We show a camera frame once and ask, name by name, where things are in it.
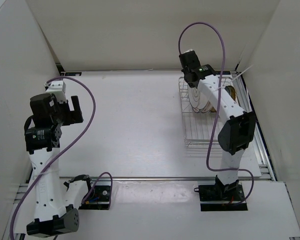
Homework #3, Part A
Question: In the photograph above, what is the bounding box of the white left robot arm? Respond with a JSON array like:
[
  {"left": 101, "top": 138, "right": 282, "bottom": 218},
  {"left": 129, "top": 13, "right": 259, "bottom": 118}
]
[{"left": 24, "top": 93, "right": 95, "bottom": 238}]

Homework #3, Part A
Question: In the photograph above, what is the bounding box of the yellow brown rear plate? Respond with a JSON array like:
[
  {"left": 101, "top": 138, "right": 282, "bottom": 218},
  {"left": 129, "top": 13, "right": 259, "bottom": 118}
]
[{"left": 225, "top": 85, "right": 237, "bottom": 101}]

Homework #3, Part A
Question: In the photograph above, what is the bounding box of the white plate orange sunburst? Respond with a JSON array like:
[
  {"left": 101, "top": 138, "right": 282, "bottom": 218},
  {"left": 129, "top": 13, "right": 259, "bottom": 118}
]
[{"left": 192, "top": 101, "right": 213, "bottom": 114}]

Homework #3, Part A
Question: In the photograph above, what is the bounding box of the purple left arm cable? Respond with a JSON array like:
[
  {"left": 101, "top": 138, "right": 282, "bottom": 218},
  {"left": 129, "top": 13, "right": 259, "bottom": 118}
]
[{"left": 8, "top": 76, "right": 113, "bottom": 237}]

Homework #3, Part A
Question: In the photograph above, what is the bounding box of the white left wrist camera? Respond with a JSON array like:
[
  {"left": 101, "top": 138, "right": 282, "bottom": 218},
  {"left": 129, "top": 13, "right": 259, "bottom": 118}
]
[{"left": 44, "top": 80, "right": 67, "bottom": 104}]

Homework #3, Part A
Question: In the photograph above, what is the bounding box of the white zip tie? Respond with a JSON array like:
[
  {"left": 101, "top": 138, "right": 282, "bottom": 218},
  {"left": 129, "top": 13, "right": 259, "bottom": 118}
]
[{"left": 215, "top": 64, "right": 254, "bottom": 91}]

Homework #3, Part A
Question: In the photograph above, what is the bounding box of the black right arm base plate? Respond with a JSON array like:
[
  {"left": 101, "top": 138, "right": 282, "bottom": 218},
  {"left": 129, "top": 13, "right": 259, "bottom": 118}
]
[{"left": 193, "top": 184, "right": 248, "bottom": 212}]

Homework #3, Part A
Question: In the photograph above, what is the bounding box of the white plate with black rings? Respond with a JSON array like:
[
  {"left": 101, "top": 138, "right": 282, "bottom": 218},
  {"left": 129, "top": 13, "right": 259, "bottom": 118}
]
[{"left": 187, "top": 86, "right": 208, "bottom": 107}]

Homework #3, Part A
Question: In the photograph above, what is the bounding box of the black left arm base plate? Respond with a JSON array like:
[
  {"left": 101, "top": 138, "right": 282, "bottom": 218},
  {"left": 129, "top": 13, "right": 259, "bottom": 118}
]
[{"left": 79, "top": 178, "right": 113, "bottom": 210}]

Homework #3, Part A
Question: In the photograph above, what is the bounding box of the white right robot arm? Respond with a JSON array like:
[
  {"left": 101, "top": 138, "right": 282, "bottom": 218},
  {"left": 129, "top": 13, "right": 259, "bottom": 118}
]
[{"left": 179, "top": 50, "right": 256, "bottom": 200}]

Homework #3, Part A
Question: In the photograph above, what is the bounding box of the black XDOF label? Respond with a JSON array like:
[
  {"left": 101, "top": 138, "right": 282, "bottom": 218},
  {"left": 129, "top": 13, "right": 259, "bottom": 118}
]
[{"left": 64, "top": 72, "right": 82, "bottom": 77}]

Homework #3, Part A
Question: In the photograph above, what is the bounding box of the silver wire dish rack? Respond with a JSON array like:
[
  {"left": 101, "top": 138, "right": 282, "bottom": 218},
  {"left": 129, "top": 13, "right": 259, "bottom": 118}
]
[{"left": 178, "top": 71, "right": 246, "bottom": 146}]

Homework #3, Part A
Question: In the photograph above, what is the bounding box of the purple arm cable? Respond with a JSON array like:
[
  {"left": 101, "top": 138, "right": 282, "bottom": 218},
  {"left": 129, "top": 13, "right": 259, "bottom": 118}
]
[
  {"left": 8, "top": 76, "right": 113, "bottom": 237},
  {"left": 177, "top": 21, "right": 255, "bottom": 206}
]

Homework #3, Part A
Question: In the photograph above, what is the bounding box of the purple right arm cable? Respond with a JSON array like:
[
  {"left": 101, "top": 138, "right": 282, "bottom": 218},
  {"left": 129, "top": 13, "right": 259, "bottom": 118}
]
[{"left": 177, "top": 21, "right": 255, "bottom": 206}]

